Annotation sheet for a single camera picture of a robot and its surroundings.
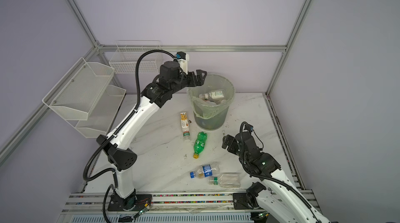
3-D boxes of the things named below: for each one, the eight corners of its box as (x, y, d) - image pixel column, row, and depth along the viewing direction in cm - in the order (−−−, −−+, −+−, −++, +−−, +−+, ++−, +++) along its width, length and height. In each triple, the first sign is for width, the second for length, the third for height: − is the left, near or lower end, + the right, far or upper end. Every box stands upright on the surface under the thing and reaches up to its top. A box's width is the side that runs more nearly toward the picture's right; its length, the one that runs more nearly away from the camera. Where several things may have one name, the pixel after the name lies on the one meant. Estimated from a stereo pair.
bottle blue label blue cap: (191, 182, 81) (190, 179, 77) (189, 171, 84) (188, 168, 80) (221, 175, 83) (222, 172, 79) (218, 164, 87) (218, 161, 83)
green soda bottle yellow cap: (191, 157, 90) (190, 154, 85) (198, 135, 99) (198, 130, 95) (200, 160, 89) (200, 156, 85) (207, 136, 98) (207, 132, 94)
